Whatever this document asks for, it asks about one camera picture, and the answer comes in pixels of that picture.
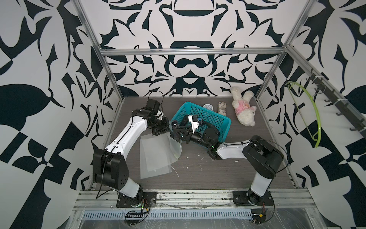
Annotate teal plastic basket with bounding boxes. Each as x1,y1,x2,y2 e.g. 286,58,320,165
172,102,232,150

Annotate translucent zip bag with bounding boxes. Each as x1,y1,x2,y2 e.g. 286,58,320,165
169,122,182,159

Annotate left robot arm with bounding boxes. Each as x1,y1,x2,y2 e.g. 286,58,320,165
92,99,169,203

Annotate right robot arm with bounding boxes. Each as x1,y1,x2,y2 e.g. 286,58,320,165
172,119,284,199

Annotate lower translucent zip bags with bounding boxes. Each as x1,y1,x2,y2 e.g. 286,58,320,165
140,133,178,179

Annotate white plush toy pink shirt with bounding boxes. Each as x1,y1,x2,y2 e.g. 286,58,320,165
230,87,257,127

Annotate green tube hoop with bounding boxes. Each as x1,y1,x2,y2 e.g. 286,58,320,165
286,81,322,148

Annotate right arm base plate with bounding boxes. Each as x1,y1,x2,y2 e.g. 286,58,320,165
232,190,274,206

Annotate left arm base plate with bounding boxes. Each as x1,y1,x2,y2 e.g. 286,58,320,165
116,191,157,208

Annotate aluminium frame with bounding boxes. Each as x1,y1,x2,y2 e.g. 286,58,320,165
64,0,366,229

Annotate black hook rail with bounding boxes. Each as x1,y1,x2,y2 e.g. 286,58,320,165
307,68,366,139

